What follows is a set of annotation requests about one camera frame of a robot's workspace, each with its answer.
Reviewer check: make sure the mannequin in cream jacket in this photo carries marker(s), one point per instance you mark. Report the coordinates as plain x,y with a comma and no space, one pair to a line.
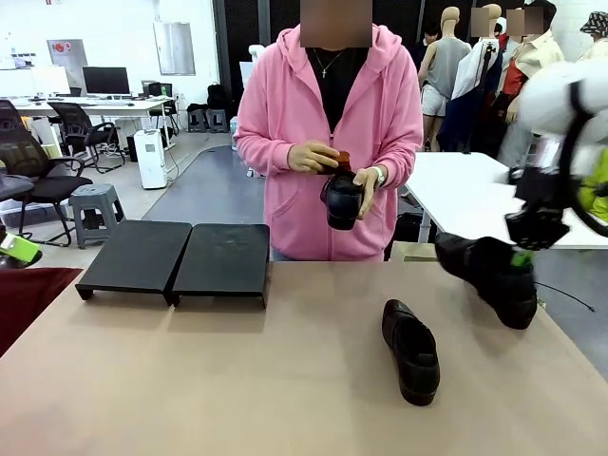
541,52

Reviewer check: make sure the person's left hand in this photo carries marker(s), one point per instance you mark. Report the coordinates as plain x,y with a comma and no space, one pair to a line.
370,185

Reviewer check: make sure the person's left forearm pink sleeve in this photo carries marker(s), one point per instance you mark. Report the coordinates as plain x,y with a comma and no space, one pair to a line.
399,171

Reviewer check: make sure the white monitor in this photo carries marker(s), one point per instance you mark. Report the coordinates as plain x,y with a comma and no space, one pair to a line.
50,81
16,83

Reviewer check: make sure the black ankle shoe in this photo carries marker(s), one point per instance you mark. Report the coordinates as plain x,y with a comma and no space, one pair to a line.
489,275

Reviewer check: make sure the black chunky round-toe shoe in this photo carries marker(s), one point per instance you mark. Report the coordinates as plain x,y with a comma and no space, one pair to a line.
342,204

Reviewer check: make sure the mannequin with white navy garments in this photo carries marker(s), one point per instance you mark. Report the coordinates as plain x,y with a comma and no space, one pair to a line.
470,76

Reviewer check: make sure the person in pink hoodie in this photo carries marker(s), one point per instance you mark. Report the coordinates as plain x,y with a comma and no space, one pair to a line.
285,104

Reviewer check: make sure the metal wall panel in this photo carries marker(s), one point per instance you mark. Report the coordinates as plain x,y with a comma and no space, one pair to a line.
174,47

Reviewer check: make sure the black backpack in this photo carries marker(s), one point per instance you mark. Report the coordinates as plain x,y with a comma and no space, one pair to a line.
216,97

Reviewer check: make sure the small grey stool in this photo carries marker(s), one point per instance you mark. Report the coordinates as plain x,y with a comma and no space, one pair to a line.
218,121
198,121

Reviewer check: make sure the black computer monitor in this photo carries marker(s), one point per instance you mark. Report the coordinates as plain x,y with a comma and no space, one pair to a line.
105,80

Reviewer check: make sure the beige box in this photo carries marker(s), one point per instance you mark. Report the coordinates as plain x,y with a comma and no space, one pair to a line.
413,252

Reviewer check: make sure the black loafer shoe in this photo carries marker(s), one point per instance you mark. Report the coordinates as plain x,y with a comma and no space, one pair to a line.
413,351

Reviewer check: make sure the small black bag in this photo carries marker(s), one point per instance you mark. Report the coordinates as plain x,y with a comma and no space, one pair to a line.
198,107

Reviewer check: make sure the white wrist watch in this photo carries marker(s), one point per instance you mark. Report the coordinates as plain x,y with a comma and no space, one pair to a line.
380,176

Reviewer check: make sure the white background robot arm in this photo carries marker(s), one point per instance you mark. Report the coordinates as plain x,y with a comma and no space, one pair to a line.
257,52

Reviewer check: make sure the computer case with lights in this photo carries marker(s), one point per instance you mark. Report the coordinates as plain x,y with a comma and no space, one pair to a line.
233,135

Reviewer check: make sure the black metal shoe stand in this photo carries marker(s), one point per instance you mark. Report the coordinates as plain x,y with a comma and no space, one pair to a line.
223,261
133,256

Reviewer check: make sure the brown shoe brush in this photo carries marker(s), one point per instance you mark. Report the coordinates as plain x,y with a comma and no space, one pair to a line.
343,159

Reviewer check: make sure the white board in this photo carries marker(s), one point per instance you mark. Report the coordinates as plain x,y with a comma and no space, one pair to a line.
247,76

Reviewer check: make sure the white dehumidifier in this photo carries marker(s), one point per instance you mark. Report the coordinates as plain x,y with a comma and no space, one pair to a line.
151,161

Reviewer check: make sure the white office desk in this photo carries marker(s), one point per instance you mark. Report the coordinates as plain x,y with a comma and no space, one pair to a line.
138,101

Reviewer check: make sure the person's right forearm pink sleeve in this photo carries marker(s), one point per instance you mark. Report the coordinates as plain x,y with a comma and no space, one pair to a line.
266,154

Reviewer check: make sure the grey board with red signs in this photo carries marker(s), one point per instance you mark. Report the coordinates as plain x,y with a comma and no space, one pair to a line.
66,54

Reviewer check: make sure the mannequin in grey tank top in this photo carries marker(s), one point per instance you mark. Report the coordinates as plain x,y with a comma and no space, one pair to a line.
449,57

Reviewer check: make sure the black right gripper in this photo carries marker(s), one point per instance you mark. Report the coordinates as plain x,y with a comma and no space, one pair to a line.
537,223

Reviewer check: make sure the background person in black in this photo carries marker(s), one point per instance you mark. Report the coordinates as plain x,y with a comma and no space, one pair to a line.
430,31

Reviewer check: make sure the person's right hand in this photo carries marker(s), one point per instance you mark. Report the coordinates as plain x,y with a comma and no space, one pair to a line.
311,157

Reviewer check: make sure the background person red mask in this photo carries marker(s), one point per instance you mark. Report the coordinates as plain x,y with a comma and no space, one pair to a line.
499,35

